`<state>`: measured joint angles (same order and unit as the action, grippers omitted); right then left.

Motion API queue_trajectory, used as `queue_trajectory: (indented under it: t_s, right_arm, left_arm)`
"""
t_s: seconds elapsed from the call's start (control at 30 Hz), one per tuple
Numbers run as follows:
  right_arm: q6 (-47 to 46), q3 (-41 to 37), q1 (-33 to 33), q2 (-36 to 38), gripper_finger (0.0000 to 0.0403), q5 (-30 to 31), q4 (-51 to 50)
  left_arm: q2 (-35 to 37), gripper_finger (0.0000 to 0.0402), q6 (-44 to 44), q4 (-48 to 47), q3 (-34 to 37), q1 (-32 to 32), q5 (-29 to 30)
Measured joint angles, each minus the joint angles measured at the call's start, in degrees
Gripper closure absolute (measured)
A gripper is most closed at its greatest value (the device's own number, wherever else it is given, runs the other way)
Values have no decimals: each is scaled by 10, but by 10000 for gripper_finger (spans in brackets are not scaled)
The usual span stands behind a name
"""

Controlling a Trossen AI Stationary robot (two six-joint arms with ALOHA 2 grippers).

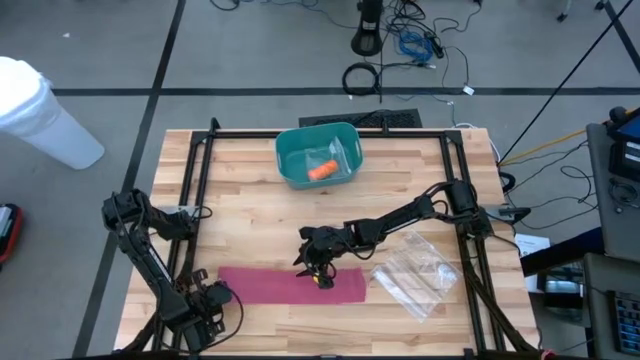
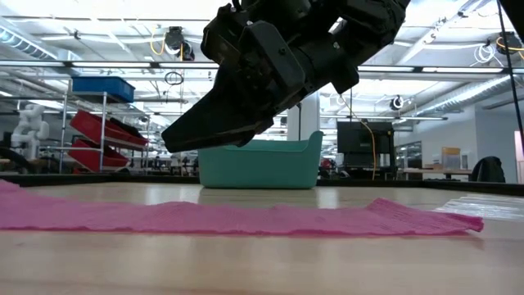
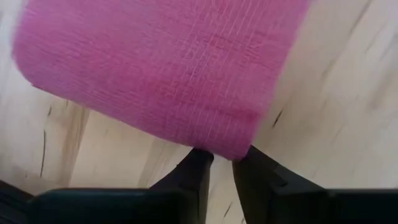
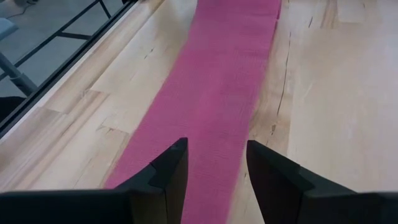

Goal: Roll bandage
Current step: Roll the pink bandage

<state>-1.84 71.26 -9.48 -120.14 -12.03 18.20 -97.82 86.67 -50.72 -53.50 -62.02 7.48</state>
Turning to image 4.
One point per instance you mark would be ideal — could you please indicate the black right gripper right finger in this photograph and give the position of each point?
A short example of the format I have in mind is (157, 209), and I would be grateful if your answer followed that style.
(311, 202)

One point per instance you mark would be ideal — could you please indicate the pink elastic bandage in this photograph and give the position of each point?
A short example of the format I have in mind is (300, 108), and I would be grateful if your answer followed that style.
(217, 93)

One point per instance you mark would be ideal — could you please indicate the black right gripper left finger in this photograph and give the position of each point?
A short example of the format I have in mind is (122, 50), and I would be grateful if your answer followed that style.
(124, 205)

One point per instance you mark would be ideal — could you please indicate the black aluminium table frame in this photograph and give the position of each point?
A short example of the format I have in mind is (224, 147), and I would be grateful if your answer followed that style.
(62, 70)

